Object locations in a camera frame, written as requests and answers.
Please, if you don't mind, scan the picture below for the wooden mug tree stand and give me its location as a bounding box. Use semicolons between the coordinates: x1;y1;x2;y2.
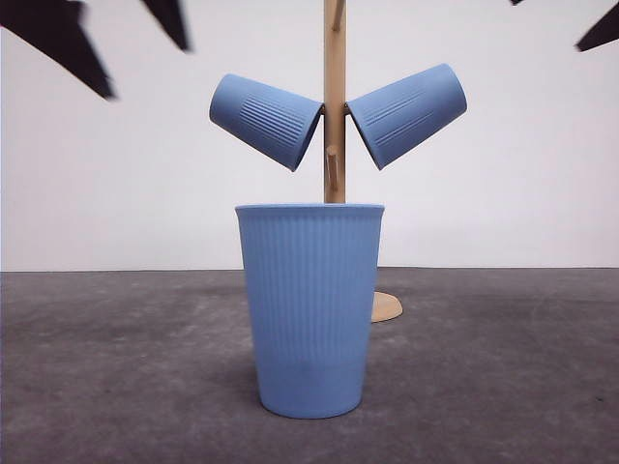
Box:
321;0;402;323

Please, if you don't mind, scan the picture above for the blue ribbed cup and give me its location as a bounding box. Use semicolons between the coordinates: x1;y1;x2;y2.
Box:
347;64;467;171
235;203;385;420
209;73;325;172

